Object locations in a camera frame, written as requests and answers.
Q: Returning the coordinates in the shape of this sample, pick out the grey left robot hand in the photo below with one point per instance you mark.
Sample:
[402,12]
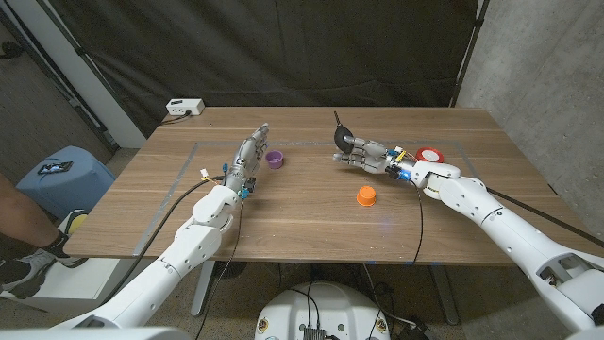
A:
[245,158]

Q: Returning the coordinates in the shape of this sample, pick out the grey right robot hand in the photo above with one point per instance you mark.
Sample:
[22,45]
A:
[375,159]

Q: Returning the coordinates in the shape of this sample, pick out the black rubber air blower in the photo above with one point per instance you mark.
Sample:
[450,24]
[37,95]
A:
[340,137]

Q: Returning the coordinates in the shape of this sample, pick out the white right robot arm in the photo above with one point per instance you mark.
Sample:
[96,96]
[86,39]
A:
[509,231]

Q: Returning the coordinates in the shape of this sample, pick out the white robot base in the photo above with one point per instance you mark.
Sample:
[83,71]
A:
[325,307]

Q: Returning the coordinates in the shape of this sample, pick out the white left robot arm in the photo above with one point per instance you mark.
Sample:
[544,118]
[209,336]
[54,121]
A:
[189,245]

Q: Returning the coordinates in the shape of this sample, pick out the purple plastic cup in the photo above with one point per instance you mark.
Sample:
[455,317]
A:
[274,159]

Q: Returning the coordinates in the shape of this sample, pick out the orange plastic cup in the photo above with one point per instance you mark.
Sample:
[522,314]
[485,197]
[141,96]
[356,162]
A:
[366,196]

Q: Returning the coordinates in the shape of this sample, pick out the white power strip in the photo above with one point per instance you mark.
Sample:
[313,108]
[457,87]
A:
[185,107]

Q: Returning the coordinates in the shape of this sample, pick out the black backdrop cloth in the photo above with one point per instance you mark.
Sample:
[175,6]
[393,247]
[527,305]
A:
[283,47]

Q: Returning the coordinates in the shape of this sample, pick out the grey table leg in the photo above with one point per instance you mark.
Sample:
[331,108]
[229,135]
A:
[203,288]
[444,295]

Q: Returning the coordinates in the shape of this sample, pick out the black backdrop stand pole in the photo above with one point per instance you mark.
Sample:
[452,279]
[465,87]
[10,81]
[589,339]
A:
[467,47]

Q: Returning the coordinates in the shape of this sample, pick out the white pillar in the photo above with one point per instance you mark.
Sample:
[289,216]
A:
[89,80]

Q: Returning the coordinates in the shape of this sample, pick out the black power adapter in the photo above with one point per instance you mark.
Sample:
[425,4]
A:
[417,333]

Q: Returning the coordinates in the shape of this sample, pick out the white platform box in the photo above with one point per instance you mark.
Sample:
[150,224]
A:
[71,283]

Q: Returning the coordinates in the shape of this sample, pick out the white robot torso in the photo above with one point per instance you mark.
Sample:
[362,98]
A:
[94,334]

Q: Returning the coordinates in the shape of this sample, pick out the grey and black sneaker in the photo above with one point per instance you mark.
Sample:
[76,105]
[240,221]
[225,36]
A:
[28,271]

